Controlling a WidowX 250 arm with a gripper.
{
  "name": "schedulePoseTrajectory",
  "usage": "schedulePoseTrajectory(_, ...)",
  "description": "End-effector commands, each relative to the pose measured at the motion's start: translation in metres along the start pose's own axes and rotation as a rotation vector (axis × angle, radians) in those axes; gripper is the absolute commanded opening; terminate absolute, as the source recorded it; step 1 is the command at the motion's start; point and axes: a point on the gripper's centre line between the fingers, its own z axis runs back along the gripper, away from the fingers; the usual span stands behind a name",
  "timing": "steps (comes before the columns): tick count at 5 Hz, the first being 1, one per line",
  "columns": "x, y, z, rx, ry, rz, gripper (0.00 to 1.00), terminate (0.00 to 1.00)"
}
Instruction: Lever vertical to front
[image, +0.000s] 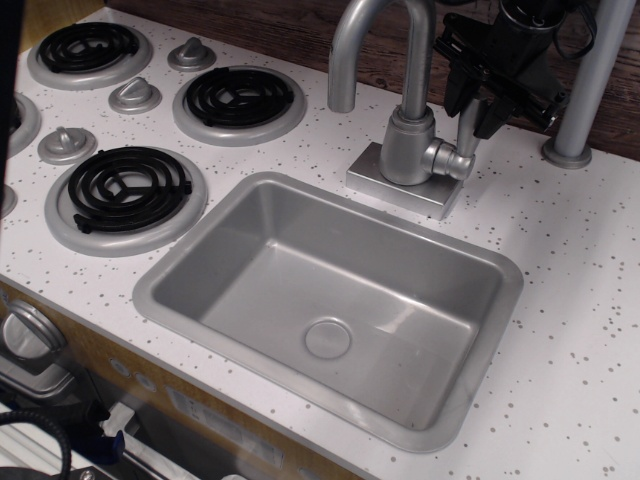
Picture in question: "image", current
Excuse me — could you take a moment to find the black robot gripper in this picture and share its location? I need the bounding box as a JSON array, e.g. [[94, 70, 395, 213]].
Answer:
[[435, 7, 568, 138]]

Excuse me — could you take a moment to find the silver faucet lever handle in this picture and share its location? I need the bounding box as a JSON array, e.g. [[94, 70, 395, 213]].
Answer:
[[449, 95, 489, 181]]

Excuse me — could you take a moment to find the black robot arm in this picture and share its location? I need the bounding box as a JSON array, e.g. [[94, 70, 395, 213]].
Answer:
[[435, 1, 579, 139]]

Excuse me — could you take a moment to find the silver toy faucet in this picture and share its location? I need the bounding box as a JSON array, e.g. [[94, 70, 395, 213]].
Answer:
[[328, 1, 465, 220]]

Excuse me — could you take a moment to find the grey support pole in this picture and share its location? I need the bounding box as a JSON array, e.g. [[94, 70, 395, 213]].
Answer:
[[542, 0, 635, 170]]

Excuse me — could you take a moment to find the grey toy sink basin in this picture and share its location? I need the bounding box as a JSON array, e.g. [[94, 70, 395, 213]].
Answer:
[[133, 172, 523, 453]]

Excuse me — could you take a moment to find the back right stove burner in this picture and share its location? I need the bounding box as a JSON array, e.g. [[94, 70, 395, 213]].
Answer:
[[172, 66, 306, 147]]

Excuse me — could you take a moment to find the grey stove knob back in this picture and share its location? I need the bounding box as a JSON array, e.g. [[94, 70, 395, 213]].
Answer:
[[167, 37, 216, 72]]

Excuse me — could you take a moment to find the grey stove knob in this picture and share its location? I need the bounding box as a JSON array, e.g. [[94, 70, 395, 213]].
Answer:
[[108, 77, 162, 115], [167, 37, 216, 72], [37, 127, 97, 166]]

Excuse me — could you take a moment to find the grey stove knob middle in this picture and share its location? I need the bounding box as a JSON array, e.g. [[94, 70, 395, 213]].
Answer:
[[108, 77, 162, 115]]

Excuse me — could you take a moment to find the front right stove burner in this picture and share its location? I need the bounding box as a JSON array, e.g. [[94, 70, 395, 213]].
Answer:
[[44, 146, 208, 257]]

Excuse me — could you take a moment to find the back left stove burner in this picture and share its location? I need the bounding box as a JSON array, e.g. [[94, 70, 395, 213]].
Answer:
[[27, 22, 153, 91]]

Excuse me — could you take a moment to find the grey stove knob front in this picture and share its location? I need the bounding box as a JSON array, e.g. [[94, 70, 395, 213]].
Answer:
[[37, 127, 97, 166]]

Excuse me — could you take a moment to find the left edge stove burner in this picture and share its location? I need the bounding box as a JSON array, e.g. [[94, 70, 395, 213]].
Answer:
[[8, 93, 41, 158]]

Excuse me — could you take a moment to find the silver oven dial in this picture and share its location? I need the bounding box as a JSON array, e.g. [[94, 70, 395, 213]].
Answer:
[[1, 300, 66, 375]]

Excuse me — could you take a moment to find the blue clamp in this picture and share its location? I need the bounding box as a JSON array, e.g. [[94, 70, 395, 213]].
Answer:
[[95, 431, 126, 465]]

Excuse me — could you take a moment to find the black cable lower left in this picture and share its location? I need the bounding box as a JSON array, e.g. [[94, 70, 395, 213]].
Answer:
[[0, 407, 75, 476]]

